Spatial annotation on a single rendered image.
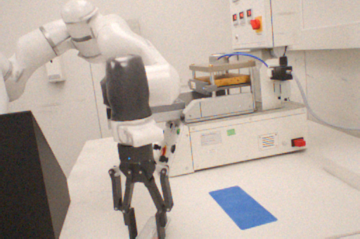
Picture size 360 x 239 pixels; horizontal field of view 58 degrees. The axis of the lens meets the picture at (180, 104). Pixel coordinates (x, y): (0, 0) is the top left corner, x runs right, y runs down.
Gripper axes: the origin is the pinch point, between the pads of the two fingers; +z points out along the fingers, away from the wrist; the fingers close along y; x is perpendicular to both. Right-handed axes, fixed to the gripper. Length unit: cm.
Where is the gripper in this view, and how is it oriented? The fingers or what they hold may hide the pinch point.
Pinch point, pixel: (146, 227)
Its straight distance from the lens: 79.0
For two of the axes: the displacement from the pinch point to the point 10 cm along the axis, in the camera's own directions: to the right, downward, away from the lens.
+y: -9.6, 0.6, 2.6
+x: -2.4, 1.9, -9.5
